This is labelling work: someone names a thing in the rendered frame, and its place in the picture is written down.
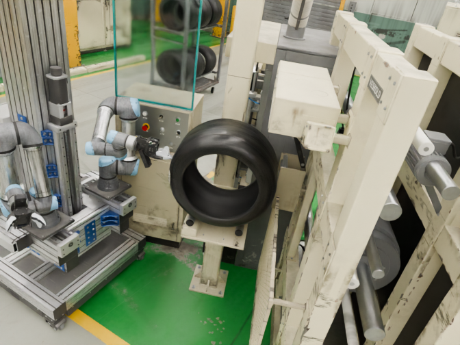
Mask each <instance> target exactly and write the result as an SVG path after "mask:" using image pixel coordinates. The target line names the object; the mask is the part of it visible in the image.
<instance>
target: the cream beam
mask: <svg viewBox="0 0 460 345"><path fill-rule="evenodd" d="M277 66H278V69H277V76H276V79H275V83H274V91H273V94H272V98H271V100H272V101H273V102H272V105H271V108H272V109H270V111H271V113H270V116H269V118H270V120H269V123H268V132H270V133H277V134H281V135H285V136H292V137H297V138H301V136H302V134H303V132H304V127H305V123H306V122H307V121H311V122H315V123H322V124H326V125H331V126H333V127H335V126H336V123H337V120H338V117H339V114H340V110H341V108H340V105H339V102H338V99H337V96H336V93H335V91H334V88H333V84H332V82H331V78H330V76H329V72H328V70H327V68H322V67H317V66H310V65H306V64H298V63H294V62H286V61H282V60H280V62H279V64H278V65H277Z"/></svg>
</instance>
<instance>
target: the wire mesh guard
mask: <svg viewBox="0 0 460 345"><path fill-rule="evenodd" d="M278 215H279V196H277V197H276V205H275V209H274V208H272V211H271V215H270V220H269V223H268V228H267V231H266V236H265V239H264V245H263V248H262V251H261V256H260V259H259V264H258V265H259V266H258V268H259V269H257V280H256V286H255V297H254V304H253V316H252V322H251V334H250V340H249V345H261V341H262V338H263V335H264V331H265V328H266V325H267V321H268V317H269V315H270V310H271V308H272V304H273V300H274V276H275V264H276V251H277V228H278ZM269 236H270V237H269ZM270 244H272V245H270ZM269 252H270V253H269ZM268 260H269V261H268ZM270 263H271V264H270ZM268 281H269V282H268ZM266 285H267V286H266ZM262 286H263V287H262ZM268 291H269V292H268ZM264 292H265V293H266V294H264ZM268 299H269V301H267V300H268ZM263 301H264V302H263ZM264 303H265V304H266V305H265V304H264ZM260 308H262V309H260ZM261 316H262V317H263V318H262V317H261ZM259 331H260V332H259ZM257 338H258V339H257Z"/></svg>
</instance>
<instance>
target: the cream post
mask: <svg viewBox="0 0 460 345"><path fill-rule="evenodd" d="M264 2H265V0H237V5H236V11H235V20H234V26H233V36H232V41H231V52H230V57H229V67H228V73H227V80H226V81H227V82H226V88H225V98H224V104H223V109H222V118H230V119H235V120H240V121H242V122H244V121H245V116H246V109H247V104H248V96H249V92H250V87H251V80H252V76H253V68H254V63H255V56H256V51H257V43H258V39H259V31H260V27H261V19H262V14H263V10H264ZM237 165H238V159H236V158H234V157H230V156H228V155H220V154H217V157H216V166H215V172H214V182H213V184H216V185H220V186H227V187H230V188H233V186H234V182H235V174H236V170H237ZM223 247H224V246H221V245H217V244H211V243H207V242H206V243H205V250H204V255H203V265H202V271H201V280H200V284H205V285H207V282H208V280H209V285H210V286H216V284H217V281H218V275H219V272H220V263H221V259H222V252H223Z"/></svg>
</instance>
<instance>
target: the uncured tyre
mask: <svg viewBox="0 0 460 345"><path fill-rule="evenodd" d="M213 154H220V155H228V156H230V157H234V158H236V159H238V160H240V161H241V162H243V163H244V164H245V165H247V166H248V167H249V168H250V170H251V171H252V172H253V174H254V176H255V177H256V180H254V182H252V183H251V184H250V185H248V186H246V187H244V188H240V189H236V190H227V189H222V188H219V187H216V186H214V185H212V184H211V183H209V182H208V181H207V180H205V179H204V178H203V176H202V175H201V174H200V172H199V170H198V168H197V166H196V162H195V160H196V159H198V158H200V157H202V156H205V155H213ZM169 171H170V189H171V191H172V194H173V196H174V198H175V199H176V201H177V202H178V204H179V205H180V206H181V207H182V208H183V209H184V210H185V211H186V212H187V213H188V214H189V215H191V216H192V217H194V218H195V219H197V220H200V221H201V222H204V223H206V224H209V225H213V226H217V227H237V226H241V225H245V224H248V223H250V222H252V221H254V220H256V219H257V218H259V217H260V216H261V215H262V214H263V213H264V212H265V211H266V210H267V209H268V208H269V206H270V204H271V202H272V201H273V199H274V196H275V194H276V191H277V175H278V162H277V156H276V154H275V151H274V149H273V147H272V145H271V143H270V142H269V141H268V139H267V138H266V137H265V135H264V134H263V133H262V132H260V131H259V130H258V129H256V128H255V127H253V126H252V125H250V124H248V123H245V122H242V121H240V120H235V119H230V118H218V119H213V120H209V121H207V122H204V123H201V124H200V125H198V126H196V127H195V128H193V129H192V130H191V131H189V132H188V133H187V135H186V136H185V137H184V139H183V140H182V141H181V144H180V145H179V147H178V148H177V150H176V151H175V154H174V155H173V157H172V159H171V162H170V167H169Z"/></svg>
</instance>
